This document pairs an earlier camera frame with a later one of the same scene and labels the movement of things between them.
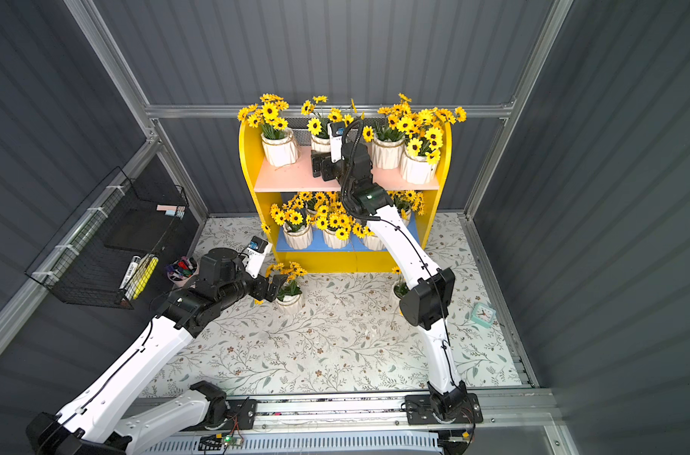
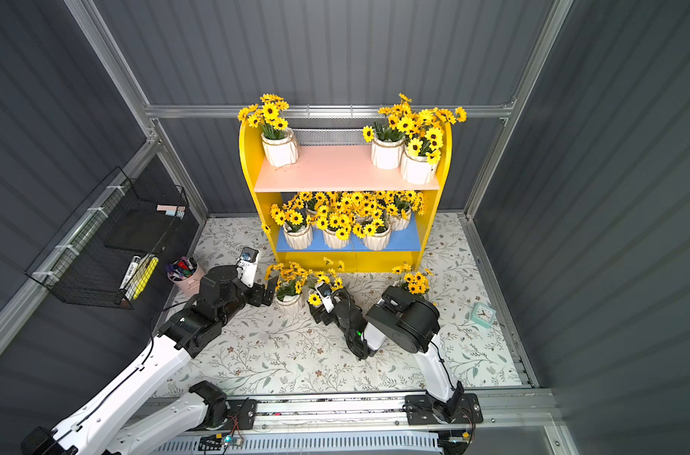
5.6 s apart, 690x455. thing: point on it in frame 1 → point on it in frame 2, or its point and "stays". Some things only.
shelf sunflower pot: x=407 y=202 stays
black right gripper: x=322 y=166 → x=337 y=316
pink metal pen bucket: x=183 y=269 stays
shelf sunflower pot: x=296 y=223 stays
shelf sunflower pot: x=318 y=127 → x=328 y=277
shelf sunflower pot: x=424 y=135 stays
